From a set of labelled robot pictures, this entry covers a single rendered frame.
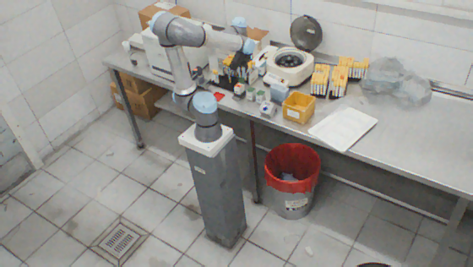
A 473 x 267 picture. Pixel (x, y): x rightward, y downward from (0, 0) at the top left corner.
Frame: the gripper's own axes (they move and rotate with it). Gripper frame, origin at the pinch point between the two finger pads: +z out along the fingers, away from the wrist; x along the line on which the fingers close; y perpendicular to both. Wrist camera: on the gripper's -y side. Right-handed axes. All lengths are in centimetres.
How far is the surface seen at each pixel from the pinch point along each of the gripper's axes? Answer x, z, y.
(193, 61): 37.9, 1.4, 0.4
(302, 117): -44.3, 6.5, -7.3
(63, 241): 84, 99, -109
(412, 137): -95, 12, 12
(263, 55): 7.0, 6.2, 32.7
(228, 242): -17, 91, -51
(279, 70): -15.0, 1.1, 17.1
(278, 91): -23.5, 3.1, 1.8
